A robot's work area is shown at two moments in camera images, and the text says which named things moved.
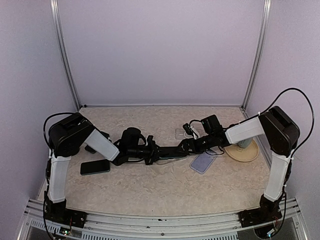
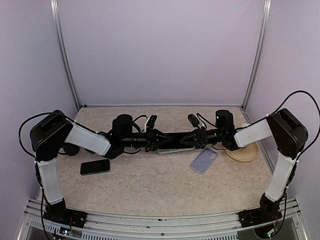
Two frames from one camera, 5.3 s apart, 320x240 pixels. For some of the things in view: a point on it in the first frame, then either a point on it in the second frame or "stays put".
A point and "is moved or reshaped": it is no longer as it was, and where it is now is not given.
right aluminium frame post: (261, 50) stays put
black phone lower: (94, 167) stays put
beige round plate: (242, 154) stays put
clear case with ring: (166, 160) is moved or reshaped
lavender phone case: (202, 162) stays put
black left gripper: (154, 153) -> (152, 141)
